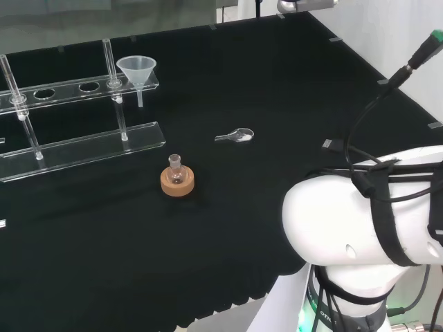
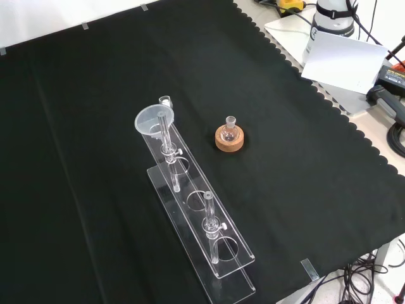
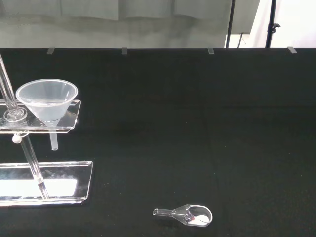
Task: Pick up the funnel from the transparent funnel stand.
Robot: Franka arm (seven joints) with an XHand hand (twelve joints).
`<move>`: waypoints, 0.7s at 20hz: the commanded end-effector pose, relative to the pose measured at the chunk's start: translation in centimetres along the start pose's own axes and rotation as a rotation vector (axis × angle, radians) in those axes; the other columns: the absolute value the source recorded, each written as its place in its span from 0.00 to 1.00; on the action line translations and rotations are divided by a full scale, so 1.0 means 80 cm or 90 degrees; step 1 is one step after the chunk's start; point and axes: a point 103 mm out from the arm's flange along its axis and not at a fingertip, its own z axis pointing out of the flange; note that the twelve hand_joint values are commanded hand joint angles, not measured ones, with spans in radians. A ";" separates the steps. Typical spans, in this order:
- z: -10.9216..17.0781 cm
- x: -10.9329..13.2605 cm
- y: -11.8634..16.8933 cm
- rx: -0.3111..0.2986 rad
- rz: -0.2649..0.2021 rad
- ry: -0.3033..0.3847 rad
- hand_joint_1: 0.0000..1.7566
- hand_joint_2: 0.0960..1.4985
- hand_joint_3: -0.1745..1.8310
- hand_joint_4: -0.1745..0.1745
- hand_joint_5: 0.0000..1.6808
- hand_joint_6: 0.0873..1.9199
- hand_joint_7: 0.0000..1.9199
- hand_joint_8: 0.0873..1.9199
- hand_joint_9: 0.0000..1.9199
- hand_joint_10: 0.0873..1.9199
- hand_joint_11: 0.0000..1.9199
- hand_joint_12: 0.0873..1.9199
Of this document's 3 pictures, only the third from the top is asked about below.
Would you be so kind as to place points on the clear acrylic funnel stand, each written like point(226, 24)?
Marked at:
point(61, 177)

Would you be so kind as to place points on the black bench cloth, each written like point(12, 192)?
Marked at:
point(172, 123)

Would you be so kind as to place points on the clear cloth clip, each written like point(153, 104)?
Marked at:
point(292, 50)
point(50, 51)
point(211, 51)
point(124, 51)

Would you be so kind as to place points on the grey backdrop board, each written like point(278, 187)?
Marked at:
point(98, 24)

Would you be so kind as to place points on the black tripod pole with clamp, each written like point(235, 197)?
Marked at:
point(271, 24)

